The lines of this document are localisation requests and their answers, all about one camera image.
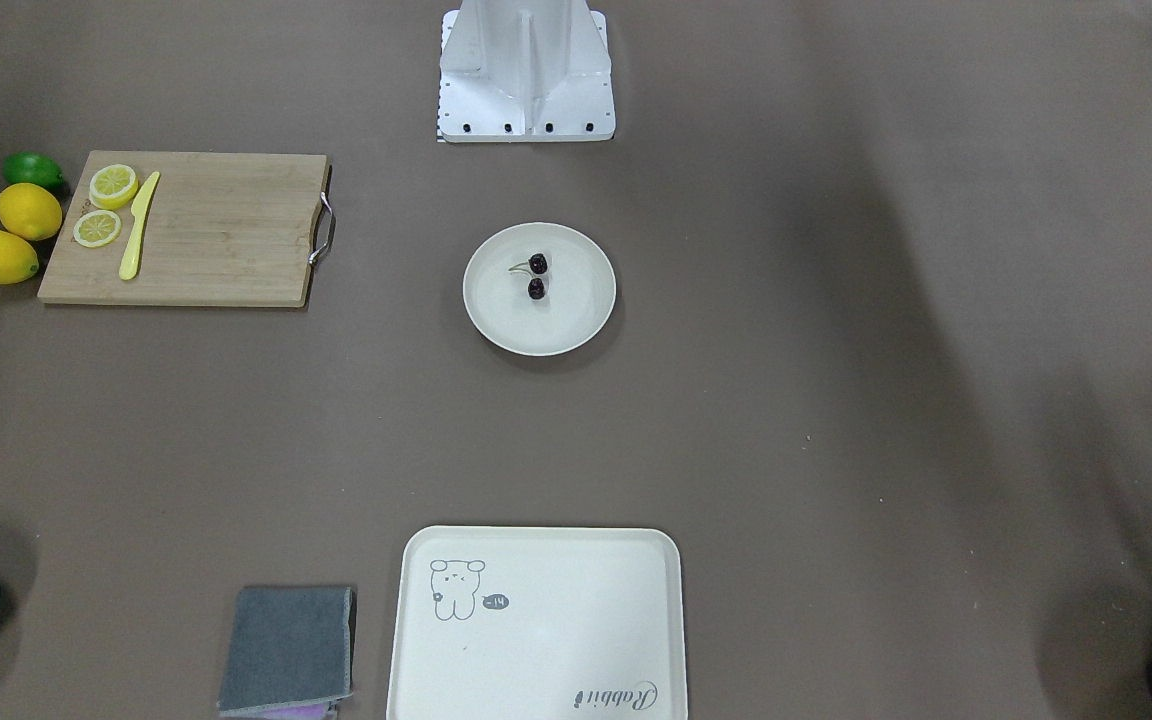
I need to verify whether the round cream plate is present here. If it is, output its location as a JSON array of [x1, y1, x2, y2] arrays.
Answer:
[[462, 222, 617, 357]]

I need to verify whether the dark red cherry pair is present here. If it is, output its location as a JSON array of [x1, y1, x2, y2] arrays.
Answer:
[[508, 252, 550, 301]]

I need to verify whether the cream rabbit tray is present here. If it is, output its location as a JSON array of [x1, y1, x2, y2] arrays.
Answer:
[[387, 525, 689, 719]]

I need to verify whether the wooden cutting board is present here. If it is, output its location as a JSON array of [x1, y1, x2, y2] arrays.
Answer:
[[38, 150, 332, 306]]

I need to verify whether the folded grey cloth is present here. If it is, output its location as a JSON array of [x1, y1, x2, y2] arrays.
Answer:
[[218, 585, 355, 719]]

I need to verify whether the yellow plastic knife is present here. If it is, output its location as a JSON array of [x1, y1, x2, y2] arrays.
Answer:
[[118, 170, 161, 281]]

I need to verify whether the lemon slice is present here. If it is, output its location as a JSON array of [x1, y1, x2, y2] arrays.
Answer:
[[70, 209, 123, 249], [88, 164, 141, 211]]

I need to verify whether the green lime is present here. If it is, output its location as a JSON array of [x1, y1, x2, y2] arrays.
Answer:
[[1, 152, 67, 194]]

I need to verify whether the white mounting pedestal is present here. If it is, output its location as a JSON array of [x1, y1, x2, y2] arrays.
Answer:
[[435, 1, 617, 143]]

